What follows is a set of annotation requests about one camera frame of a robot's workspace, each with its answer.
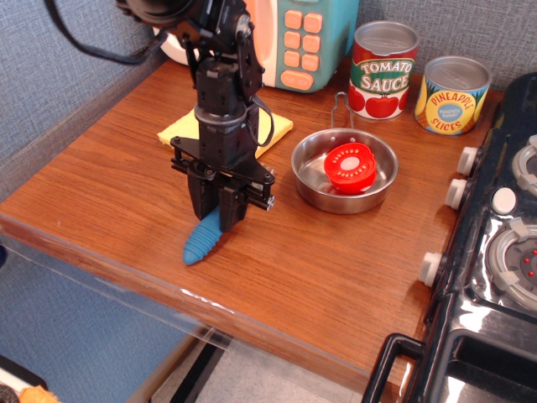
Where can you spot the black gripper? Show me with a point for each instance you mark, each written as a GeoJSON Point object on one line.
{"type": "Point", "coordinates": [225, 143]}

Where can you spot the blue handled fork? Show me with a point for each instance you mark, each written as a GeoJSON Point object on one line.
{"type": "Point", "coordinates": [202, 243]}

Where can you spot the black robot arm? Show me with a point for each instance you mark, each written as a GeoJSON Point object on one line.
{"type": "Point", "coordinates": [207, 31]}

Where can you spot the yellow cloth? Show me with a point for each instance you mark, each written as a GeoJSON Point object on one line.
{"type": "Point", "coordinates": [188, 127]}

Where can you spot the small steel pan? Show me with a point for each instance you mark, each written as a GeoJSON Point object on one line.
{"type": "Point", "coordinates": [313, 185]}

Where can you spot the red toy tomato slice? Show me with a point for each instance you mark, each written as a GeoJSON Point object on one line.
{"type": "Point", "coordinates": [351, 168]}

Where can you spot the teal toy microwave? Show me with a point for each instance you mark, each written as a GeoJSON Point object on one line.
{"type": "Point", "coordinates": [299, 44]}

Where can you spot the tomato sauce can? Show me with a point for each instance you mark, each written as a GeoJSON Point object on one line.
{"type": "Point", "coordinates": [383, 59]}

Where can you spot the pineapple slices can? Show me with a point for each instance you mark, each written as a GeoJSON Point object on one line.
{"type": "Point", "coordinates": [452, 93]}

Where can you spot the orange plush toy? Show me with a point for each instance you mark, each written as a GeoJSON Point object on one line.
{"type": "Point", "coordinates": [36, 394]}

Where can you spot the black toy stove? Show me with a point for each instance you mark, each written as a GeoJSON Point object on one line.
{"type": "Point", "coordinates": [480, 325]}

